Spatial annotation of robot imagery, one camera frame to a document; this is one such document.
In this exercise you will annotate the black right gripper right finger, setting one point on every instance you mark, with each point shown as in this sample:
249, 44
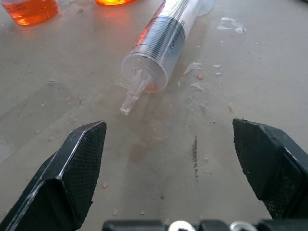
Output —
269, 163

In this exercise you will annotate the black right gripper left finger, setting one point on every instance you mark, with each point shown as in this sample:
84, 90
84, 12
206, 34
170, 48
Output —
60, 178

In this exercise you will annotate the large clear plastic syringe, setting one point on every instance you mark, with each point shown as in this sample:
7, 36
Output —
158, 51

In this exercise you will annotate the beaker with orange liquid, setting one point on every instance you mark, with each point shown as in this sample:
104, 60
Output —
32, 10

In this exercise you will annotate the orange liquid container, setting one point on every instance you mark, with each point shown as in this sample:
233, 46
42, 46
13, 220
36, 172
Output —
111, 2

